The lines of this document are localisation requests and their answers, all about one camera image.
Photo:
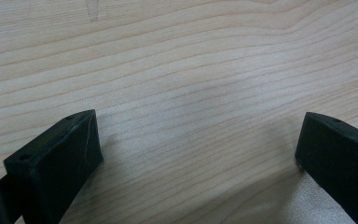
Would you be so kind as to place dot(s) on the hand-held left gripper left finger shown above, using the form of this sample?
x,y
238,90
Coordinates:
x,y
56,168

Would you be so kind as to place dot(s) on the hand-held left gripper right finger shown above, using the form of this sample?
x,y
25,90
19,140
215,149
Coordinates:
x,y
338,158

